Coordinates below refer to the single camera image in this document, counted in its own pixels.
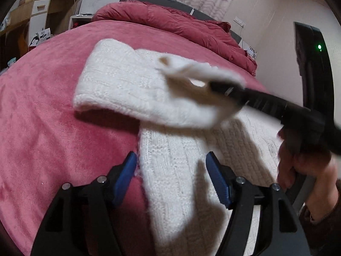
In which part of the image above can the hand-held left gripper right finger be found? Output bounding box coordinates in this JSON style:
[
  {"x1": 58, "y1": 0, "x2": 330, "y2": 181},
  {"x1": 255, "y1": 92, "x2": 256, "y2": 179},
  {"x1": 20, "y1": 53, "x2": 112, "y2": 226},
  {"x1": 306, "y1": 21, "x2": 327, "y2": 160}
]
[{"x1": 206, "y1": 151, "x2": 311, "y2": 256}]

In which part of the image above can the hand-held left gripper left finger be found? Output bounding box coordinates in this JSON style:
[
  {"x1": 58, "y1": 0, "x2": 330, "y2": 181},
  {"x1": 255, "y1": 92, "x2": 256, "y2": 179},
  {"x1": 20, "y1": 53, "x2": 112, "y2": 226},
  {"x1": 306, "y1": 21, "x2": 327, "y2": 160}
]
[{"x1": 30, "y1": 151, "x2": 138, "y2": 256}]

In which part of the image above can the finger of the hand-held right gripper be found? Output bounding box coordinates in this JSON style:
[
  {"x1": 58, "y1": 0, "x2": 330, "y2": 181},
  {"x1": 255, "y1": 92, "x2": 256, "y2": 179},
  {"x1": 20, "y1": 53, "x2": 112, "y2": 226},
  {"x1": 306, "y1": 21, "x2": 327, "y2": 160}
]
[{"x1": 210, "y1": 81, "x2": 312, "y2": 123}]

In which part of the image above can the white knitted sweater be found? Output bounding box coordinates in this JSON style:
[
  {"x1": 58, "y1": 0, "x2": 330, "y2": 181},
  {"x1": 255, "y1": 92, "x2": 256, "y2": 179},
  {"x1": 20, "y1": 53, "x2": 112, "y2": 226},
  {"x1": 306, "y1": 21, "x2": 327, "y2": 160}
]
[{"x1": 72, "y1": 39, "x2": 283, "y2": 256}]

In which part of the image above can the person's right forearm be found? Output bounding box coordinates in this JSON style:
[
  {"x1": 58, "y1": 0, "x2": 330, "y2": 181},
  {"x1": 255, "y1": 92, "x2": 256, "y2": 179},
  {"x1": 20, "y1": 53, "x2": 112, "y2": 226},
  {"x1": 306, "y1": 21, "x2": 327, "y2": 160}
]
[{"x1": 298, "y1": 177, "x2": 341, "y2": 256}]

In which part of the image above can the person's right hand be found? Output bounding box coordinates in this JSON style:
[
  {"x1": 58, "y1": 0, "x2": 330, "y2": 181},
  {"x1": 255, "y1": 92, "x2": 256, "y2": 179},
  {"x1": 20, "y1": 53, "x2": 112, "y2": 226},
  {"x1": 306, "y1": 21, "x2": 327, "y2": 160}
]
[{"x1": 277, "y1": 132, "x2": 341, "y2": 219}]

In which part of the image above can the pink fleece blanket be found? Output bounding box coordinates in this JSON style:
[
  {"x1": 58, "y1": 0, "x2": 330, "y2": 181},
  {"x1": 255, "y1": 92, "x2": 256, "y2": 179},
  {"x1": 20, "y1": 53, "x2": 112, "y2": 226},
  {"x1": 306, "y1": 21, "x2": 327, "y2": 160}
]
[{"x1": 0, "y1": 20, "x2": 269, "y2": 256}]

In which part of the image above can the red duvet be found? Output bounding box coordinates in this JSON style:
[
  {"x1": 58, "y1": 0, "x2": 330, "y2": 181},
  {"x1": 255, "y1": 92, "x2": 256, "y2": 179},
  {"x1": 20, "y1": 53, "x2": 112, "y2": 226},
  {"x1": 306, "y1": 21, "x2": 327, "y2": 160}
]
[{"x1": 92, "y1": 1, "x2": 257, "y2": 76}]

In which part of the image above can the white nightstand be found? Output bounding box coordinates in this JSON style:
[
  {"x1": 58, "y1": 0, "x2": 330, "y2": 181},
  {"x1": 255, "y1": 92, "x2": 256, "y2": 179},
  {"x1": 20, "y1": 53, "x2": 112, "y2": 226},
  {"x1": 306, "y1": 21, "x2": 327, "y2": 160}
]
[{"x1": 69, "y1": 15, "x2": 92, "y2": 30}]

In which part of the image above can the black and white card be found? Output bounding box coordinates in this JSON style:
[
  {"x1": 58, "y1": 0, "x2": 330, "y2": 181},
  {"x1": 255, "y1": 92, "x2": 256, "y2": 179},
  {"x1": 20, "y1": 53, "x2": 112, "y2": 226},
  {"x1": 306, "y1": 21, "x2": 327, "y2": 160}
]
[{"x1": 29, "y1": 29, "x2": 52, "y2": 47}]

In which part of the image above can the wooden desk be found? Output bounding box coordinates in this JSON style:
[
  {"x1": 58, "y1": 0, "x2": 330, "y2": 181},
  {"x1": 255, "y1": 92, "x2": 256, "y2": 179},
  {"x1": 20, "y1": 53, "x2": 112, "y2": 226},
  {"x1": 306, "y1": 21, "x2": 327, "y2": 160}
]
[{"x1": 0, "y1": 0, "x2": 80, "y2": 70}]

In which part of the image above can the white cabinet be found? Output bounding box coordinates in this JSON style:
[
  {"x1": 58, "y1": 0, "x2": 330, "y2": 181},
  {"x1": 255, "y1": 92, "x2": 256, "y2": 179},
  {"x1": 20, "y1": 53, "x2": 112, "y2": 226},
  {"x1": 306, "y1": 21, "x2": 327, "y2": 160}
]
[{"x1": 28, "y1": 0, "x2": 51, "y2": 48}]

